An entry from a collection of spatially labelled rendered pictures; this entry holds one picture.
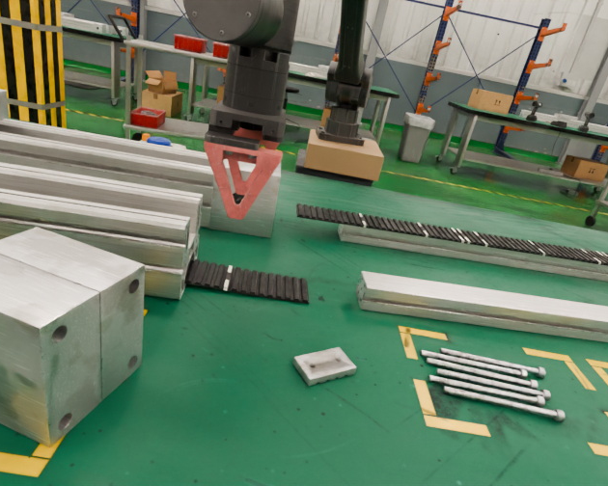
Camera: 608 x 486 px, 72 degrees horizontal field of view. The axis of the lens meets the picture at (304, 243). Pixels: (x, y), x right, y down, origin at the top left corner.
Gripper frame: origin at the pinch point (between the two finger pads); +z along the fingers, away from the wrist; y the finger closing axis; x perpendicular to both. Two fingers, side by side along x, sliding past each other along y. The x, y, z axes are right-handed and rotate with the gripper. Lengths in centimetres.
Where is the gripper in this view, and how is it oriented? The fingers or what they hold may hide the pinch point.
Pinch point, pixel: (239, 198)
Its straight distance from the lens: 45.0
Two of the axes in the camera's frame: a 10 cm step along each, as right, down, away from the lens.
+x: 9.8, 1.5, 1.2
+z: -1.9, 9.0, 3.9
